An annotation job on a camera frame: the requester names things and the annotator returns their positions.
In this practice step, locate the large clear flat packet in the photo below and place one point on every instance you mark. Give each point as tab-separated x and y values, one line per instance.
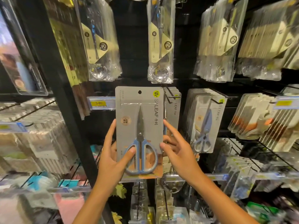
18	62

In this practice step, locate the grey blue scissors packet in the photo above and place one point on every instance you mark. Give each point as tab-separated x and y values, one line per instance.
140	102

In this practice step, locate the row of orange tool packets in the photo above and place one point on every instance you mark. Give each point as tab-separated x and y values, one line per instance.
252	118

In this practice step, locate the stack of pale boxed packets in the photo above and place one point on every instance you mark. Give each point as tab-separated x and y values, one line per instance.
39	142

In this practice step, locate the person's left thumb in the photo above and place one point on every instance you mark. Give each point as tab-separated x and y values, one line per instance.
128	156

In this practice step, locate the row of grey scissors packets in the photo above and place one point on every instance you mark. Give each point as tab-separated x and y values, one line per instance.
174	109

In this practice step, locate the row of clear spoon packets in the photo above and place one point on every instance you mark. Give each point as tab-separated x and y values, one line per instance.
161	44

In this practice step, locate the person's right forearm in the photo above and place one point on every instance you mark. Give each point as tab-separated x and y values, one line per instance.
219	205

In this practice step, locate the person's right thumb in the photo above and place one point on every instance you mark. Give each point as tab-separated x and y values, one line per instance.
167	151

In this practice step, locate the black display hook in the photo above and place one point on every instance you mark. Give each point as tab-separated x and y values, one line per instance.
171	93
222	97

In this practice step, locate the pink packet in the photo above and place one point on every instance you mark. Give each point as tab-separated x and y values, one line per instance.
69	207

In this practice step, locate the yellow price label holder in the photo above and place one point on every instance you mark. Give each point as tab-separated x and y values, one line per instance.
12	127
99	103
286	103

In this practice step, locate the row of kitchen shears packets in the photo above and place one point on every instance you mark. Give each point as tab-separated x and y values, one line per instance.
203	123

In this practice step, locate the row of clear tall packets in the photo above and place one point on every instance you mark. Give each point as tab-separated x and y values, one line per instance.
140	202

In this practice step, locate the row of brown utensil packets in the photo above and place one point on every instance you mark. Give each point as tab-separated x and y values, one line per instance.
282	130

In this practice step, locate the row of chopstick packets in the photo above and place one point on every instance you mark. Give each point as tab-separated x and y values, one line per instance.
70	55

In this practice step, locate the green packets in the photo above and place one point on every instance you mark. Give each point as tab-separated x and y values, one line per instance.
264	212

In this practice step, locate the clear price rail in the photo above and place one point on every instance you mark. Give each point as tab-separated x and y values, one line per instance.
210	177
65	189

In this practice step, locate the row of clear cutlery packets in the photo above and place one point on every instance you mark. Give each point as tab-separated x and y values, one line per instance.
268	44

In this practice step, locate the person's left forearm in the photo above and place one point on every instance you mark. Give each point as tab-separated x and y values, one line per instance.
93	205

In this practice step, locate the black shelf post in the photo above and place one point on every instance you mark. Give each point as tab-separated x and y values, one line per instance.
65	109

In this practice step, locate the row of small clear packets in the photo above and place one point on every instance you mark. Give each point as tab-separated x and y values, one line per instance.
238	167

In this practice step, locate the row of clear ladle packets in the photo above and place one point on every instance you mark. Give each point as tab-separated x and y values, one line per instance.
218	46
102	44

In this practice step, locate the person's right hand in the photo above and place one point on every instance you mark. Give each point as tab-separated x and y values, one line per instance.
184	160

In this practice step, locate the person's left hand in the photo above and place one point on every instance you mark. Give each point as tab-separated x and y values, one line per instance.
106	165

